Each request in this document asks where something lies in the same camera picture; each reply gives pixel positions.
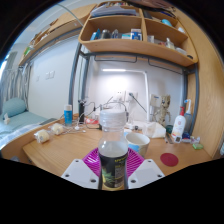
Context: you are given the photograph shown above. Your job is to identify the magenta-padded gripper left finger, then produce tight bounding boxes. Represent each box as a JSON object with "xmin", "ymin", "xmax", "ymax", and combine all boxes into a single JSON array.
[{"xmin": 61, "ymin": 147, "xmax": 100, "ymax": 190}]

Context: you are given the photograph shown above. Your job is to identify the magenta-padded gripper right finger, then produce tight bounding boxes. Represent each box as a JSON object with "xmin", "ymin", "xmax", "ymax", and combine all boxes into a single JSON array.
[{"xmin": 127, "ymin": 148, "xmax": 166, "ymax": 190}]

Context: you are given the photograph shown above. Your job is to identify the clear drink bottle dark label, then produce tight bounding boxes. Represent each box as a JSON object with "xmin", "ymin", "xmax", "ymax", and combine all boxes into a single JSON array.
[{"xmin": 97, "ymin": 109, "xmax": 130, "ymax": 191}]

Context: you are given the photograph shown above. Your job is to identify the flat round red coaster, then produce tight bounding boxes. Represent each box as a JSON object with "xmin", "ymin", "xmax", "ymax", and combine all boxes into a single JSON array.
[{"xmin": 159, "ymin": 152, "xmax": 180, "ymax": 168}]

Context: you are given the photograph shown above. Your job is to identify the white mug blue print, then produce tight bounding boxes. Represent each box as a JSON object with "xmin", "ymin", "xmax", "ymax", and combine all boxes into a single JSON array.
[{"xmin": 124, "ymin": 132, "xmax": 151, "ymax": 158}]

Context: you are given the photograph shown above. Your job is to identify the white tissue pack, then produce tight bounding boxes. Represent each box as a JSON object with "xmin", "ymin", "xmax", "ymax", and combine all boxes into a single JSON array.
[{"xmin": 141, "ymin": 121, "xmax": 167, "ymax": 139}]

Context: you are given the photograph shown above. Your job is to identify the small white display device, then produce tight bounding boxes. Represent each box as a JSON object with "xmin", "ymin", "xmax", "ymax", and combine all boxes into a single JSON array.
[{"xmin": 171, "ymin": 133, "xmax": 182, "ymax": 144}]

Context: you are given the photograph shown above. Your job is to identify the white paper roll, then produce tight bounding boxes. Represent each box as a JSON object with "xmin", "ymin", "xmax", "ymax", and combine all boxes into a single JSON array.
[
  {"xmin": 49, "ymin": 122, "xmax": 65, "ymax": 136},
  {"xmin": 34, "ymin": 129, "xmax": 51, "ymax": 144}
]

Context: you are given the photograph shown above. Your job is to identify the white pump bottle red pump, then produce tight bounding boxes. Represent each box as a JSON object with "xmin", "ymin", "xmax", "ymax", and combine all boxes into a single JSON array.
[{"xmin": 171, "ymin": 105, "xmax": 187, "ymax": 144}]

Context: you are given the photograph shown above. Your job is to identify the blue can white cap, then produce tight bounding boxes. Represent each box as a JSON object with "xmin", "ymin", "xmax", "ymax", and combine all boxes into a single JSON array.
[{"xmin": 63, "ymin": 104, "xmax": 73, "ymax": 127}]

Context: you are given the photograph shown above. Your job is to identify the black upright device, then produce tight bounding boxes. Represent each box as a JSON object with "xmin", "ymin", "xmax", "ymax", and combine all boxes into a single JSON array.
[{"xmin": 78, "ymin": 99, "xmax": 87, "ymax": 124}]

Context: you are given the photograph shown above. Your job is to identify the bed with teal sheet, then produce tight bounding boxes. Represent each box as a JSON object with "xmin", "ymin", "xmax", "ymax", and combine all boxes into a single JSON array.
[{"xmin": 0, "ymin": 110, "xmax": 58, "ymax": 149}]

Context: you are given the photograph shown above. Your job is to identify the teal pillow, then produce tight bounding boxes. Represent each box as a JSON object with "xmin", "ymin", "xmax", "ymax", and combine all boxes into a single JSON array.
[{"xmin": 1, "ymin": 97, "xmax": 28, "ymax": 119}]

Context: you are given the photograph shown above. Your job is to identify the white desk lamp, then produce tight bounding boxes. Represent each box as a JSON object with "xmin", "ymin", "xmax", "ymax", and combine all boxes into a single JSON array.
[{"xmin": 100, "ymin": 67, "xmax": 151, "ymax": 124}]

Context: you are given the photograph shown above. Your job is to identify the grey white striped curtain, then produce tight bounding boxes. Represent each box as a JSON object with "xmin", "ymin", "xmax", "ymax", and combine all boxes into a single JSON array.
[{"xmin": 0, "ymin": 63, "xmax": 33, "ymax": 113}]

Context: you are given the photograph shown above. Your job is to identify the wooden shelf unit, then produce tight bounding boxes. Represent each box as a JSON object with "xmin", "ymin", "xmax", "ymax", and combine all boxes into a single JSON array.
[{"xmin": 18, "ymin": 0, "xmax": 199, "ymax": 68}]

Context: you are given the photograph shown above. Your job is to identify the black power cable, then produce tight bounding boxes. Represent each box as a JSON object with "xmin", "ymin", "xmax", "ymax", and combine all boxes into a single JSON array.
[{"xmin": 128, "ymin": 93, "xmax": 148, "ymax": 114}]

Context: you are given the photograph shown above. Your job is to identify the beige wall socket plate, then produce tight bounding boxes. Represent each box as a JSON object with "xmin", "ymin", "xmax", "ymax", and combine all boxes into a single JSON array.
[{"xmin": 150, "ymin": 93, "xmax": 163, "ymax": 108}]

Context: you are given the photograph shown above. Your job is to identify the white wall socket plate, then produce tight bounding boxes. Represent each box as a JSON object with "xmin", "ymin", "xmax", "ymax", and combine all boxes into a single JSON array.
[{"xmin": 125, "ymin": 90, "xmax": 138, "ymax": 103}]

